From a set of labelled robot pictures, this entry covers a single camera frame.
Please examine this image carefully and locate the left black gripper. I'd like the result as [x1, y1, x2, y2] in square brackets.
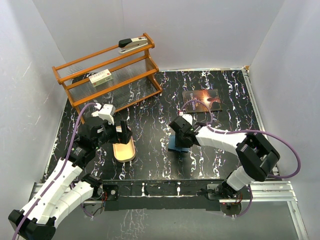
[93, 117, 132, 149]

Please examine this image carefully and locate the blue leather card holder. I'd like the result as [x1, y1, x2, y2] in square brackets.
[167, 135, 189, 153]

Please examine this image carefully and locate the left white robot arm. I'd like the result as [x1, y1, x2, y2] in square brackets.
[8, 116, 132, 240]

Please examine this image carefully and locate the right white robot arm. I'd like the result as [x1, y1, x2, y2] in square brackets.
[169, 116, 280, 199]

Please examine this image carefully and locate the dark book with sunset cover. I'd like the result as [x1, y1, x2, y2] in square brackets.
[182, 89, 222, 113]

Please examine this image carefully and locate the orange wooden three-tier rack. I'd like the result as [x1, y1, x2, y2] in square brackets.
[52, 33, 163, 112]

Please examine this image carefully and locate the green and white small box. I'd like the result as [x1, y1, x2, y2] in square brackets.
[88, 69, 113, 87]

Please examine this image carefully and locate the black and beige stapler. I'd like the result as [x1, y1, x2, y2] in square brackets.
[118, 36, 148, 54]

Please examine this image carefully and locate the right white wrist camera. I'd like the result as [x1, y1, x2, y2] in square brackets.
[178, 111, 193, 125]

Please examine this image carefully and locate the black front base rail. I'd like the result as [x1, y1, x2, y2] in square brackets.
[101, 178, 253, 213]

